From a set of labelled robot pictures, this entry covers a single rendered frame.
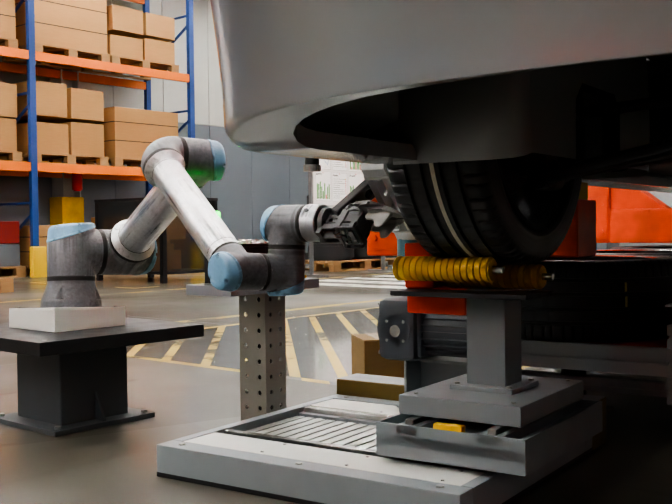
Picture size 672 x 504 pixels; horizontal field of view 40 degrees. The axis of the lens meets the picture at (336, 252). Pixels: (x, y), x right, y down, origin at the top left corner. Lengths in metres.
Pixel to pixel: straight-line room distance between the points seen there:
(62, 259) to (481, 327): 1.43
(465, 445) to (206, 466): 0.63
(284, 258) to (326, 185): 9.46
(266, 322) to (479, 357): 0.80
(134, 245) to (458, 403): 1.34
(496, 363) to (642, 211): 2.46
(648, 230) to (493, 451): 2.68
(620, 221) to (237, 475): 2.82
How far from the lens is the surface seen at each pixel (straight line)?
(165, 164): 2.52
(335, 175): 11.81
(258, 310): 2.80
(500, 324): 2.19
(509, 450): 2.01
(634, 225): 4.58
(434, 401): 2.12
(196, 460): 2.30
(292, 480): 2.13
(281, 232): 2.23
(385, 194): 2.16
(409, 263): 2.18
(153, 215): 2.88
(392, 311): 2.64
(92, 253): 3.07
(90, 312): 3.03
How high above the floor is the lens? 0.61
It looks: 2 degrees down
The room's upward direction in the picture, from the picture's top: 1 degrees counter-clockwise
